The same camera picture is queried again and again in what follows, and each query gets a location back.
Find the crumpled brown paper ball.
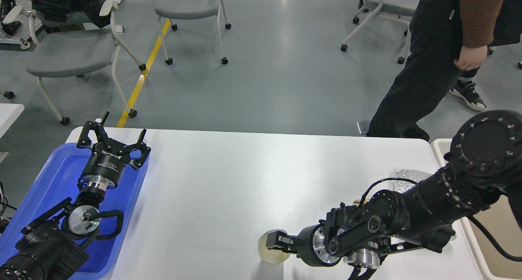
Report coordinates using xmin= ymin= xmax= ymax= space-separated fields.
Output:
xmin=352 ymin=199 xmax=369 ymax=207

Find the grey chair centre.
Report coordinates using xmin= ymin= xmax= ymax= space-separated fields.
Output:
xmin=155 ymin=0 xmax=232 ymax=65

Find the beige plastic bin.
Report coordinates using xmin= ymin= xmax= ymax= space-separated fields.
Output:
xmin=431 ymin=138 xmax=522 ymax=280

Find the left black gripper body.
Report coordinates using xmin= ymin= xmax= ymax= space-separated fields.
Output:
xmin=80 ymin=140 xmax=131 ymax=189

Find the blue plastic tray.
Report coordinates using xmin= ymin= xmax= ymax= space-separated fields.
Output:
xmin=0 ymin=143 xmax=148 ymax=280

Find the person in black trousers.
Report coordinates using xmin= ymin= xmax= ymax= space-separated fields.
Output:
xmin=367 ymin=0 xmax=521 ymax=141

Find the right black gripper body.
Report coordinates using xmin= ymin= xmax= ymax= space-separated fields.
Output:
xmin=294 ymin=224 xmax=341 ymax=267

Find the white paper cup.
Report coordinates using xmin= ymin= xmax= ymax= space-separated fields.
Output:
xmin=257 ymin=229 xmax=290 ymax=264

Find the person's hand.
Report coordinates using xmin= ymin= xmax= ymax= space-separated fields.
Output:
xmin=453 ymin=45 xmax=489 ymax=71

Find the equipment cart top left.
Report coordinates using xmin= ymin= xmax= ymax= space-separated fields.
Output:
xmin=0 ymin=0 xmax=43 ymax=50

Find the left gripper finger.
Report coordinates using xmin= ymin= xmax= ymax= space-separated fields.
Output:
xmin=123 ymin=128 xmax=151 ymax=170
xmin=76 ymin=111 xmax=111 ymax=149

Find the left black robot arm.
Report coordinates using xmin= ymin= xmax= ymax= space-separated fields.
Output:
xmin=1 ymin=113 xmax=151 ymax=280

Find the crumpled silver foil bag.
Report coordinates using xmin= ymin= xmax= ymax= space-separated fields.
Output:
xmin=392 ymin=169 xmax=432 ymax=193

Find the white side table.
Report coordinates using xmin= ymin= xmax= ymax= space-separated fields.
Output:
xmin=0 ymin=103 xmax=25 ymax=138

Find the brown sleeve forearm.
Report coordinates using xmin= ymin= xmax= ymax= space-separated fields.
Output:
xmin=459 ymin=0 xmax=504 ymax=48

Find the grey chair with jacket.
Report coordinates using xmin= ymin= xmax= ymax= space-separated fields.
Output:
xmin=27 ymin=0 xmax=146 ymax=125

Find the black jacket on chair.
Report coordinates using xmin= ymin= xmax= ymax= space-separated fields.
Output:
xmin=30 ymin=0 xmax=111 ymax=28

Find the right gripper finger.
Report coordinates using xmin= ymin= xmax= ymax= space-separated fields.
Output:
xmin=266 ymin=233 xmax=298 ymax=254
xmin=347 ymin=266 xmax=377 ymax=280

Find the grey chair right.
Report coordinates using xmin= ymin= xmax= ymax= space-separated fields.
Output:
xmin=341 ymin=0 xmax=419 ymax=64

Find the black green sneaker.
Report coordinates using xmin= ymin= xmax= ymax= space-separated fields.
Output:
xmin=449 ymin=80 xmax=487 ymax=111

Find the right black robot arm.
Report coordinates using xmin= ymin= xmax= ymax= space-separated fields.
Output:
xmin=259 ymin=110 xmax=522 ymax=280

